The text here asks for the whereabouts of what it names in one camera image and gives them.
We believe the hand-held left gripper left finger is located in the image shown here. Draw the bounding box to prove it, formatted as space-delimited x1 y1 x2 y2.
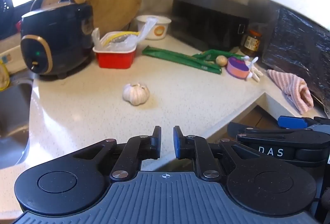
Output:
73 125 162 181

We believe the glass jar with orange lid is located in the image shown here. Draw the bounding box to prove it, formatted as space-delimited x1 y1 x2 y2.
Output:
240 23 263 57

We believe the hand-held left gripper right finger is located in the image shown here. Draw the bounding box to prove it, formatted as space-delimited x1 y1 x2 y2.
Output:
173 125 258 181

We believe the dark blue rice cooker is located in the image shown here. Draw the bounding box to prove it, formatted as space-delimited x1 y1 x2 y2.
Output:
20 0 94 80

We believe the red plastic food container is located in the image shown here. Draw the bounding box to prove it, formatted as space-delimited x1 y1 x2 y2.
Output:
93 46 137 69

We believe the stainless steel sink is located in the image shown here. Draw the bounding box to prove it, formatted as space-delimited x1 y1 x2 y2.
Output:
0 79 34 170

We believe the white bowl with orange ring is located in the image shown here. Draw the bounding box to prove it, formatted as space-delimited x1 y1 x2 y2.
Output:
136 15 172 40

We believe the black colander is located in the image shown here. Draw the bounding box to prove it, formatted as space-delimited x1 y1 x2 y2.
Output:
0 0 15 39

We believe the green plastic packet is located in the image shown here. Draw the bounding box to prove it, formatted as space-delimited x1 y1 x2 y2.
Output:
142 45 241 75

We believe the purple eggplant sponge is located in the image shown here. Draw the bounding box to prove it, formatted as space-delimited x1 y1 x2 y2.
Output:
226 56 250 81

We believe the pink striped cloth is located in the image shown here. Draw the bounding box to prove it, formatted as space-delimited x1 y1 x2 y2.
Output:
267 69 314 115

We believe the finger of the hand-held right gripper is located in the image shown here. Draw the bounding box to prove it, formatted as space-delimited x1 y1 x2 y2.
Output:
227 122 330 150
277 115 330 130

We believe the white garlic bulb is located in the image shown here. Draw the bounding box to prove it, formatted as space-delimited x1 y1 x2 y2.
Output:
122 82 150 106

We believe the black box appliance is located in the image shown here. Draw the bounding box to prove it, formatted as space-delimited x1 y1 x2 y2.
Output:
171 0 250 52

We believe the clear plastic bag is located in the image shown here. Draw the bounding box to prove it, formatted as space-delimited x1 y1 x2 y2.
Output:
91 16 158 52

